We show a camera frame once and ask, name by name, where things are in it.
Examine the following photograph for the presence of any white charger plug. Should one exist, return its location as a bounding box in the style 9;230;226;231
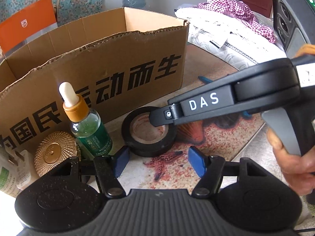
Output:
7;149;40;190

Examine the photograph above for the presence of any white quilt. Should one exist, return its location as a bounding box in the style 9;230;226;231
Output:
173;2;288;70

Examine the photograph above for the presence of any brown printed cardboard box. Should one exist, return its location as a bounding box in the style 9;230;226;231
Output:
0;7;190;158

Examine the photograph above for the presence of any teal floral cloth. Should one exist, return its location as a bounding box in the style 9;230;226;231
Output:
0;0;104;25

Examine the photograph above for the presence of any black tape roll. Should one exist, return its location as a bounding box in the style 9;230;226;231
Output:
121;106;178;157

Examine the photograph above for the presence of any orange and white product box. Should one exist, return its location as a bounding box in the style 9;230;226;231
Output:
0;0;59;54

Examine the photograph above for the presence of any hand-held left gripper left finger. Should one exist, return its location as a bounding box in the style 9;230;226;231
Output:
41;146;130;198

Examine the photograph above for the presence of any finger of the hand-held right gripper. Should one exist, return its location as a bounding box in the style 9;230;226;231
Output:
149;103;184;127

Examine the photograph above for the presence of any person's right hand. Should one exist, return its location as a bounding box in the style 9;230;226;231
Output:
267;129;315;197

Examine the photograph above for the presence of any green dropper bottle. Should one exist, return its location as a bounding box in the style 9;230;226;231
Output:
59;82;113;159

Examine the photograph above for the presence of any black jar with gold lid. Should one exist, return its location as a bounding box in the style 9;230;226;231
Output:
34;131;82;177

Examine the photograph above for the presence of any beach print table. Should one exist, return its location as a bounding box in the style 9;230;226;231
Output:
98;43;310;223

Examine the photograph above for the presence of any white green-label pill bottle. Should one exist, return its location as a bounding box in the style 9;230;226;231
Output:
0;152;22;198

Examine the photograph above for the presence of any pink checked cloth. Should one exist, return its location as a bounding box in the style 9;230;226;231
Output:
198;0;277;43

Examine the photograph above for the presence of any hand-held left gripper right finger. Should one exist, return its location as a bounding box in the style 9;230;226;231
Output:
188;146;278;199

